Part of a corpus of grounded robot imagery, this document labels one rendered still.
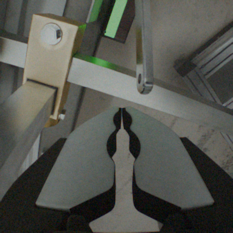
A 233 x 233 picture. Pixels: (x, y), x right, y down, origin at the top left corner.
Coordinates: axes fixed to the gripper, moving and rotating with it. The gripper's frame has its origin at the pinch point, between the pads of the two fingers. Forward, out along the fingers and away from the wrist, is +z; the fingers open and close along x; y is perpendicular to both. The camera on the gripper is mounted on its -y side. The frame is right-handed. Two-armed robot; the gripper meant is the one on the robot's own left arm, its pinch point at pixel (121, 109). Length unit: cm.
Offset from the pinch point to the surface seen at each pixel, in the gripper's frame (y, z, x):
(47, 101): 1.6, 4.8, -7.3
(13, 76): 7.2, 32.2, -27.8
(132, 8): -7.1, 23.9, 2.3
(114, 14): -6.1, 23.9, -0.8
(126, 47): 12, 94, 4
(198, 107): 4.6, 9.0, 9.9
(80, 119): 59, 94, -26
